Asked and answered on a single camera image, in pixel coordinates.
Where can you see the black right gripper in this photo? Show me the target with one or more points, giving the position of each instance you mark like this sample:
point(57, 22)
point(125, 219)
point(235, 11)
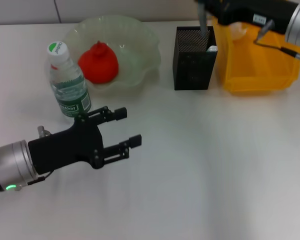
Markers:
point(255, 12)

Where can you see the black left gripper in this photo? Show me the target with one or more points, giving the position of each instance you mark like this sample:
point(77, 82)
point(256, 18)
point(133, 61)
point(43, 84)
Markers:
point(65, 150)

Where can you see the grey glitter marker pen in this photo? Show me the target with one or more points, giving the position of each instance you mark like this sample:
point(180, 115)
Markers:
point(203, 22)

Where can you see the green utility knife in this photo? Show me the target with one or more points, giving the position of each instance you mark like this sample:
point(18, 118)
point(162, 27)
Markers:
point(212, 48)

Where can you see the red-orange toy fruit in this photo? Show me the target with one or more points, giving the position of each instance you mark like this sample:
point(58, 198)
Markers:
point(98, 65)

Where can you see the clear water bottle green label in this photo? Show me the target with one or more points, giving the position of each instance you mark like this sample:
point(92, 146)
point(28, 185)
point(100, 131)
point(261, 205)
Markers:
point(65, 82)

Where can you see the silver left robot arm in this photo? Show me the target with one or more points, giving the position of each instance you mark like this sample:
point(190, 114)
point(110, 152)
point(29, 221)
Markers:
point(10, 167)

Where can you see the black mesh pen holder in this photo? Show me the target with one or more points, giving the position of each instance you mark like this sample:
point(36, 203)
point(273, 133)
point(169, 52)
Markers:
point(195, 70)

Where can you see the pale green glass fruit plate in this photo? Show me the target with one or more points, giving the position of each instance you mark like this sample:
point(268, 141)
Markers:
point(135, 50)

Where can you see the yellow plastic storage bin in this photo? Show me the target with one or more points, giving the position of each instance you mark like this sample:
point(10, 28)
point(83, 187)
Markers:
point(255, 65)

